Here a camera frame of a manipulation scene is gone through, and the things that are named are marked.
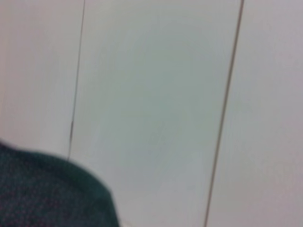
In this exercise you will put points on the teal fabric lunch bag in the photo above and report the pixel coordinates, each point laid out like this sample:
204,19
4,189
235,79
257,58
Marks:
47,194

